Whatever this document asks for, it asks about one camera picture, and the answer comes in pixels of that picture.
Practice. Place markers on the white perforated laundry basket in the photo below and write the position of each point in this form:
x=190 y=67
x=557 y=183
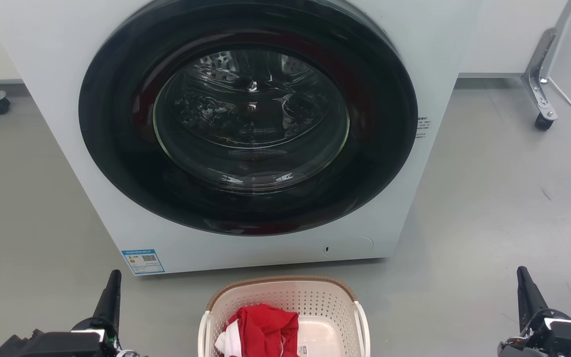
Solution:
x=285 y=293

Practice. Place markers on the white front-load washing machine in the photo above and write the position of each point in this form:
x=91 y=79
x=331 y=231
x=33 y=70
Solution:
x=42 y=59

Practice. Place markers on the white garment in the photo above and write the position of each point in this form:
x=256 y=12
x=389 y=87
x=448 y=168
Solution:
x=227 y=342

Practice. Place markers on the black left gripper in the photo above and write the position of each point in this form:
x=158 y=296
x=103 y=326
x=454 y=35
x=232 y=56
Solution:
x=62 y=344

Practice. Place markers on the white printed label sticker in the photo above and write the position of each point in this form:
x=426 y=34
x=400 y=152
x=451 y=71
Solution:
x=307 y=350

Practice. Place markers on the round white filter cover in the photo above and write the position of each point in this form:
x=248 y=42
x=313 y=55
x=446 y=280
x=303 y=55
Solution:
x=349 y=246

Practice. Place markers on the blue white energy label sticker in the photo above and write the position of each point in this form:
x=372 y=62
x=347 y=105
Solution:
x=142 y=261

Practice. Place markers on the black round washer door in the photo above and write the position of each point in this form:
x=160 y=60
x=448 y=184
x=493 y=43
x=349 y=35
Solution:
x=109 y=129

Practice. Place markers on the tall grey leg with caster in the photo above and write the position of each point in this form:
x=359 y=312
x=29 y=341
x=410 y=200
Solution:
x=538 y=74

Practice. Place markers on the small printed text sticker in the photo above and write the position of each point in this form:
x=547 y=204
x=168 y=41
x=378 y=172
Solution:
x=423 y=127

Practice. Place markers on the red garment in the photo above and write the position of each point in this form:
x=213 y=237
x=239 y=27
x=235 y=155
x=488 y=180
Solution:
x=265 y=327

